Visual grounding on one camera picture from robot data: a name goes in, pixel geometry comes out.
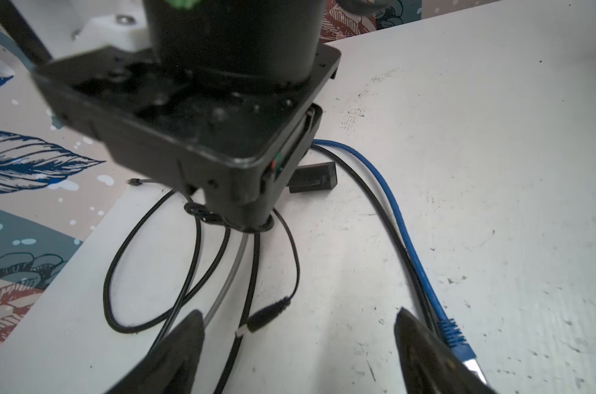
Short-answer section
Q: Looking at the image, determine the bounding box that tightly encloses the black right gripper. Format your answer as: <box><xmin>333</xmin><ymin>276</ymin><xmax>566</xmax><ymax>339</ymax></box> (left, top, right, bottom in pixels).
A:
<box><xmin>32</xmin><ymin>44</ymin><xmax>341</xmax><ymax>231</ymax></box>

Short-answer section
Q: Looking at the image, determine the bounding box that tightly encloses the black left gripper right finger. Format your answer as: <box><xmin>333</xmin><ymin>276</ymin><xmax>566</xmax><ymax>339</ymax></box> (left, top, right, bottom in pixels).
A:
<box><xmin>394</xmin><ymin>308</ymin><xmax>493</xmax><ymax>394</ymax></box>

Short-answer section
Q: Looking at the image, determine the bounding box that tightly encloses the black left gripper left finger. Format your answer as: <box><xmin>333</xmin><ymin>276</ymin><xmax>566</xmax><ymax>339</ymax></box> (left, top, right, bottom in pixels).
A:
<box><xmin>109</xmin><ymin>310</ymin><xmax>205</xmax><ymax>393</ymax></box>

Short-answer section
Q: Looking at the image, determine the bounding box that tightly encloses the black ethernet cable loop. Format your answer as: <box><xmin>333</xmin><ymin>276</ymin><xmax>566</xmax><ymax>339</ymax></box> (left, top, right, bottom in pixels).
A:
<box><xmin>103</xmin><ymin>189</ymin><xmax>232</xmax><ymax>336</ymax></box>

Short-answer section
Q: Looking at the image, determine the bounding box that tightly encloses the grey ethernet cable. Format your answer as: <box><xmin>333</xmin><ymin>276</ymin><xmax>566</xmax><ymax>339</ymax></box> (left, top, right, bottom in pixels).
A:
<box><xmin>201</xmin><ymin>230</ymin><xmax>250</xmax><ymax>328</ymax></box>

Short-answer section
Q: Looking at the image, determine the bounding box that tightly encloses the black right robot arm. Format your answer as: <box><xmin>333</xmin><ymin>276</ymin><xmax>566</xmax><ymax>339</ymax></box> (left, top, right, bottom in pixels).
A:
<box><xmin>33</xmin><ymin>1</ymin><xmax>341</xmax><ymax>233</ymax></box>

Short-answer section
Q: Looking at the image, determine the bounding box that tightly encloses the small black adapter block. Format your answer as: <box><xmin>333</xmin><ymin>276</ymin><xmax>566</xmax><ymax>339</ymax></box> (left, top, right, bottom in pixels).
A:
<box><xmin>287</xmin><ymin>162</ymin><xmax>337</xmax><ymax>194</ymax></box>

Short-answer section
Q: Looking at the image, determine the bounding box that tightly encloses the blue ethernet cable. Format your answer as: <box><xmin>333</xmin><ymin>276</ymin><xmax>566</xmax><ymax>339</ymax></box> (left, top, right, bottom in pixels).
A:
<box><xmin>312</xmin><ymin>139</ymin><xmax>489</xmax><ymax>385</ymax></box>

